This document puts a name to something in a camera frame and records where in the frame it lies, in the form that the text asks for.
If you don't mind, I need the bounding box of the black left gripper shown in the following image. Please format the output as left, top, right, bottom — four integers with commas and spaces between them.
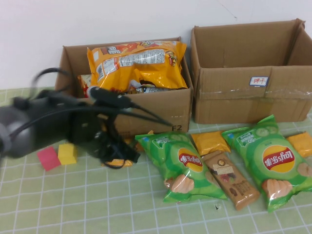
70, 109, 141, 169

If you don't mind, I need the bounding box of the green Lay's chip bag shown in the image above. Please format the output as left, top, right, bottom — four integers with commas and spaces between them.
135, 131, 229, 203
221, 114, 312, 213

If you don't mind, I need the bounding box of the small orange snack packet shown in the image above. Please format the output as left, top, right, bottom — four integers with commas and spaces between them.
135, 130, 155, 152

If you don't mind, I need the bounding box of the red and white snack bag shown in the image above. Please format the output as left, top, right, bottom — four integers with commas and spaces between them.
77, 74, 93, 98

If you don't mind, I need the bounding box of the plain orange snack packet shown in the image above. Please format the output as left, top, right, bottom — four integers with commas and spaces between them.
190, 131, 231, 156
286, 131, 312, 158

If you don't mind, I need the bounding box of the green checked tablecloth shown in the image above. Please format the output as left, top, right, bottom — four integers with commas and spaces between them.
0, 86, 312, 234

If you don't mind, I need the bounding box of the yellow foam cube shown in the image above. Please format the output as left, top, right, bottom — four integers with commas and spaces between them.
58, 143, 78, 166

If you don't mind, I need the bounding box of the cardboard box with F2 print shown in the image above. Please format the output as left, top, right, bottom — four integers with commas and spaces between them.
55, 37, 193, 143

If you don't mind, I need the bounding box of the pink foam cube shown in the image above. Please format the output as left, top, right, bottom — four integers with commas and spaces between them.
37, 146, 61, 172

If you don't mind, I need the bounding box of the large orange chip bag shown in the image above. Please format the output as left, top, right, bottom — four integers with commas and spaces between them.
87, 40, 188, 96

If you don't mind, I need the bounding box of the brown wafer bar packet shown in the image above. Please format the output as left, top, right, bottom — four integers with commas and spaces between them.
202, 150, 260, 211

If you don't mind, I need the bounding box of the taped cardboard box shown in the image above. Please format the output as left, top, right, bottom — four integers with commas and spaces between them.
190, 19, 312, 124

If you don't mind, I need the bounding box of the white label red handwriting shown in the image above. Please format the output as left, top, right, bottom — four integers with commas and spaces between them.
248, 77, 268, 86

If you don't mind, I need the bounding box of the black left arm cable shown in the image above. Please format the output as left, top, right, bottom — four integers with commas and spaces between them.
30, 67, 173, 126

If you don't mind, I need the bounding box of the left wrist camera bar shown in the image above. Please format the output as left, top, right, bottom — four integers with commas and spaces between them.
87, 85, 134, 112

